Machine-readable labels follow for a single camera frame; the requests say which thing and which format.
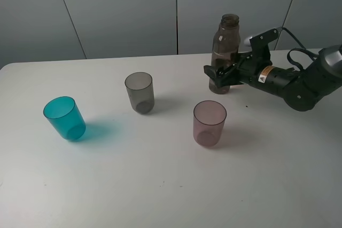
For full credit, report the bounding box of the black cable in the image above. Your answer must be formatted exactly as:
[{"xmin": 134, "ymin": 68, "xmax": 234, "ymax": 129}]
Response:
[{"xmin": 279, "ymin": 26, "xmax": 320, "ymax": 73}]

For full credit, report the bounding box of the pink translucent cup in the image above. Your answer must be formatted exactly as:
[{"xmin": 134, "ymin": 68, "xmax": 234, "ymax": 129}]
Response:
[{"xmin": 193, "ymin": 100, "xmax": 227, "ymax": 148}]

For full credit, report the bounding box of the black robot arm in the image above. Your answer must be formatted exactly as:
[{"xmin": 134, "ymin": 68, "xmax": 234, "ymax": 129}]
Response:
[{"xmin": 204, "ymin": 45, "xmax": 341, "ymax": 112}]

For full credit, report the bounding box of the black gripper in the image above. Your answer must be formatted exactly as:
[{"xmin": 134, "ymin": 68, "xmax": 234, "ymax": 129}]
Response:
[{"xmin": 204, "ymin": 52, "xmax": 290, "ymax": 92}]

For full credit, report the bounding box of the teal translucent cup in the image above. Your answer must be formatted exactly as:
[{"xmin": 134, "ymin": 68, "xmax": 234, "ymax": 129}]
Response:
[{"xmin": 43, "ymin": 96, "xmax": 86, "ymax": 141}]

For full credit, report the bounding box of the grey translucent cup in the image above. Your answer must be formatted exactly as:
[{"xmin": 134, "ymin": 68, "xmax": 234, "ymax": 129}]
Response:
[{"xmin": 125, "ymin": 72, "xmax": 154, "ymax": 114}]

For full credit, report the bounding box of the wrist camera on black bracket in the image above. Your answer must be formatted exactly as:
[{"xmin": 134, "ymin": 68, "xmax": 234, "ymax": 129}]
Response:
[{"xmin": 244, "ymin": 28, "xmax": 279, "ymax": 63}]

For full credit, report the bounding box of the brown translucent water bottle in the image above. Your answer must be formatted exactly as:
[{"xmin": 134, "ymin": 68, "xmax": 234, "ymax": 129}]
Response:
[{"xmin": 208, "ymin": 13, "xmax": 240, "ymax": 95}]

